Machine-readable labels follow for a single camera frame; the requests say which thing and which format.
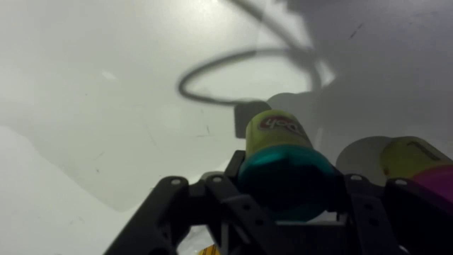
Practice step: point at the white round table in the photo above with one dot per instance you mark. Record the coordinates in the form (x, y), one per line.
(99, 100)

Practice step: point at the yellow tub magenta lid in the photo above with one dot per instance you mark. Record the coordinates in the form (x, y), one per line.
(381, 159)

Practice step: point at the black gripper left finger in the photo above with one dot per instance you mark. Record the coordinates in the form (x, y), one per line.
(239, 226)

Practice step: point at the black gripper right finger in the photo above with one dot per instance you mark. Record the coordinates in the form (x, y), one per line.
(365, 229)

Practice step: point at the yellow tub teal lid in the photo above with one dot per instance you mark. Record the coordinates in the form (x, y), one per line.
(281, 171)

